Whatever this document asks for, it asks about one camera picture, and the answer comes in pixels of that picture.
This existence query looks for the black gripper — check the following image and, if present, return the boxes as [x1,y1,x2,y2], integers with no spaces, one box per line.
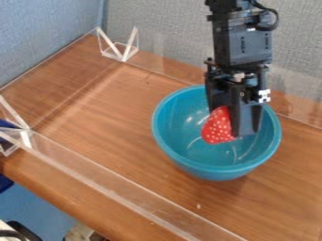
[204,10,274,112]

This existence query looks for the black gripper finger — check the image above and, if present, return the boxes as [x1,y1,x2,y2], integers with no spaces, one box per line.
[228,84,263,137]

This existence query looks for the red toy strawberry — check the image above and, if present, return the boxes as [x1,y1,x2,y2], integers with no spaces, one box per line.
[201,106,235,144]

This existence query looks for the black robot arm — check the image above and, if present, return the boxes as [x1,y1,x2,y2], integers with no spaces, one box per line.
[204,0,279,137]

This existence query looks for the blue plastic bowl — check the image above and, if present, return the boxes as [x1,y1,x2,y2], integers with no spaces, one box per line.
[151,85,282,181]

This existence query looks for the clear acrylic back barrier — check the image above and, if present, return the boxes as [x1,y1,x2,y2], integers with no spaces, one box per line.
[96,26,322,129]

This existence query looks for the clear acrylic barrier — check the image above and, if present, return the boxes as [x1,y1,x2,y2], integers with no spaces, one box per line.
[0,127,246,241]
[96,26,322,129]

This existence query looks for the clear acrylic front barrier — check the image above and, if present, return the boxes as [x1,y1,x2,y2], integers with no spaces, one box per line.
[0,127,246,241]

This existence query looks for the dark blue object at left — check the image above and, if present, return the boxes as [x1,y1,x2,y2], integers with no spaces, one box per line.
[0,118,18,194]

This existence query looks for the black object bottom left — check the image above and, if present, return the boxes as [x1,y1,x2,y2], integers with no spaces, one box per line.
[0,220,42,241]

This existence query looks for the clear acrylic corner bracket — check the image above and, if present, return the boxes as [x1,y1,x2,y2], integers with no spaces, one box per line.
[96,27,139,62]

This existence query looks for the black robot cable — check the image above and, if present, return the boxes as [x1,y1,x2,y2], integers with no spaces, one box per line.
[250,0,280,32]

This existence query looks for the clear acrylic left bracket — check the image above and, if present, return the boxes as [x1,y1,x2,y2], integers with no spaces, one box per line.
[0,94,32,156]

